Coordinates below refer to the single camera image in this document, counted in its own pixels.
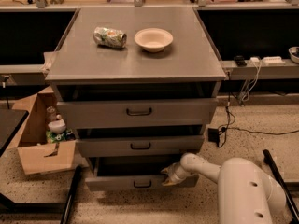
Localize small black device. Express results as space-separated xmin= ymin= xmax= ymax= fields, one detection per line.
xmin=234 ymin=55 xmax=247 ymax=67

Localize crushed green soda can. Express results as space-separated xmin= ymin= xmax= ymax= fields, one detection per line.
xmin=93 ymin=27 xmax=127 ymax=49

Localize green chip bag in box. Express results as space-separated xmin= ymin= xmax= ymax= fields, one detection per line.
xmin=46 ymin=130 xmax=76 ymax=143

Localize grey top drawer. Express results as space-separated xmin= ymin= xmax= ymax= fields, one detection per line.
xmin=57 ymin=98 xmax=218 ymax=129

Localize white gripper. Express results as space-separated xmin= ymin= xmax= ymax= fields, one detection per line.
xmin=161 ymin=162 xmax=191 ymax=187

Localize brown cardboard box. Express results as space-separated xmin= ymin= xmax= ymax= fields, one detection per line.
xmin=8 ymin=87 xmax=76 ymax=175

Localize black floor cable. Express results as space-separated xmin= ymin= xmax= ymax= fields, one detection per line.
xmin=217 ymin=72 xmax=299 ymax=149

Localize grey middle drawer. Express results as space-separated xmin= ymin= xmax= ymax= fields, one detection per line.
xmin=77 ymin=135 xmax=204 ymax=157

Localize grey bottom drawer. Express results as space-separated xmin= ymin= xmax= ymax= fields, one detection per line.
xmin=84 ymin=154 xmax=200 ymax=192

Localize grey drawer cabinet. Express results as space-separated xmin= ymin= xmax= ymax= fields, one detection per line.
xmin=44 ymin=6 xmax=227 ymax=181

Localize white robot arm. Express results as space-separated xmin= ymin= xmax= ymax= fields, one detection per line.
xmin=161 ymin=153 xmax=286 ymax=224

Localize black power adapter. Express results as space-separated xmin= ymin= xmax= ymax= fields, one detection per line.
xmin=207 ymin=128 xmax=220 ymax=144

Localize white bowl in box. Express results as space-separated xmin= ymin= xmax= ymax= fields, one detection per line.
xmin=48 ymin=119 xmax=66 ymax=134

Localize grey bowl on ledge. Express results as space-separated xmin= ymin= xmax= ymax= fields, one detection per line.
xmin=289 ymin=47 xmax=299 ymax=63

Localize white hanging cables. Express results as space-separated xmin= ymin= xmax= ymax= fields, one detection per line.
xmin=238 ymin=57 xmax=263 ymax=105

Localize clear plastic bottle in box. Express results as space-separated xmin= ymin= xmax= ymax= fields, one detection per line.
xmin=46 ymin=106 xmax=57 ymax=122

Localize grey drawer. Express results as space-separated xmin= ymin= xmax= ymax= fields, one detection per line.
xmin=84 ymin=154 xmax=200 ymax=192
xmin=77 ymin=135 xmax=204 ymax=157
xmin=57 ymin=98 xmax=218 ymax=129

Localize black left base leg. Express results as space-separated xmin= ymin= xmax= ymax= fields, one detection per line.
xmin=60 ymin=165 xmax=82 ymax=224

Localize white power strip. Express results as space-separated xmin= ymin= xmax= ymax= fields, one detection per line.
xmin=263 ymin=56 xmax=285 ymax=66

